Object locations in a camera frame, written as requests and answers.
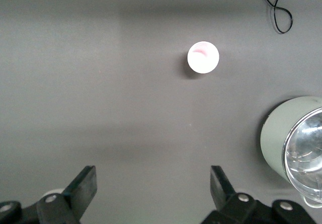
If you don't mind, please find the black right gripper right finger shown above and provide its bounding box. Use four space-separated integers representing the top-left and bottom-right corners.
201 165 318 224

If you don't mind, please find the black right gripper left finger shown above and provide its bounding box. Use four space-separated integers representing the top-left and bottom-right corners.
0 165 98 224

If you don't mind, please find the pink plastic cup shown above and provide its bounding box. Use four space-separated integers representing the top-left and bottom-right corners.
187 40 220 74

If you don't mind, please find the grey-green pot with glass lid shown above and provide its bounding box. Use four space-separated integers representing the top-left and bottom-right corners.
260 95 322 208

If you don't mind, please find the dark grey table cover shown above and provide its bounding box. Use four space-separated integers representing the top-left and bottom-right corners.
0 0 322 224

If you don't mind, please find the thin black looped cable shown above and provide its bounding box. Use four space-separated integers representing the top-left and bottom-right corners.
218 0 294 35

